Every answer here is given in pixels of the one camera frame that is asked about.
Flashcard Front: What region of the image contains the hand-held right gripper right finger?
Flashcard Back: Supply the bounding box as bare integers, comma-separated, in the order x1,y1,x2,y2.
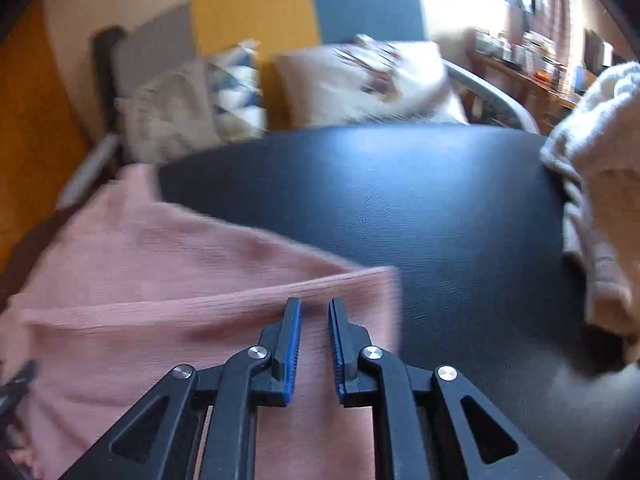
327,297,571,480

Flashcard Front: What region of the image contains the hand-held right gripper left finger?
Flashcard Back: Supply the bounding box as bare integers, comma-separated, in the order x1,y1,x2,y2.
57,297,303,480

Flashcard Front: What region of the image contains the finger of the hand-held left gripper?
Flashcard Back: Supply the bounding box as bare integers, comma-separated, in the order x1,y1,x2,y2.
0,360,38,416

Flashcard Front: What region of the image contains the pink knit sweater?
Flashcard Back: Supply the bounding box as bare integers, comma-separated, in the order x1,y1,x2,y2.
0,162,403,480

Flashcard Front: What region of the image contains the deer print cushion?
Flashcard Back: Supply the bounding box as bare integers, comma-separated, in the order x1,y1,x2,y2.
272,35,471,128

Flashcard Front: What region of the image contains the wooden wardrobe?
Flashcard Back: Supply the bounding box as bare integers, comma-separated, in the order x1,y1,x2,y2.
0,0,96,261

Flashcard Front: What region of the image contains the tiger print cushion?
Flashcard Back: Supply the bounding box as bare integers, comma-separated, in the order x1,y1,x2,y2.
115,40,268,163

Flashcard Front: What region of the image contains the cream knit sweater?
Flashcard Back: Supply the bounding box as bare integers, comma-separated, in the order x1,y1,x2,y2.
540,60,640,363

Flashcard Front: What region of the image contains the cluttered wooden desk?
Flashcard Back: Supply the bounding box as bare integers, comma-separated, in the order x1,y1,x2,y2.
470,30,601,126

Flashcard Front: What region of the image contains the grey yellow blue sofa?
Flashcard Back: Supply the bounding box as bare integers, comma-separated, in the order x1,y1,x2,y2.
55,0,541,211

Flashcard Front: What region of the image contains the patterned beige curtain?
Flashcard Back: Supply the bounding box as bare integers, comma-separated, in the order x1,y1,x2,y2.
535,0,586,91

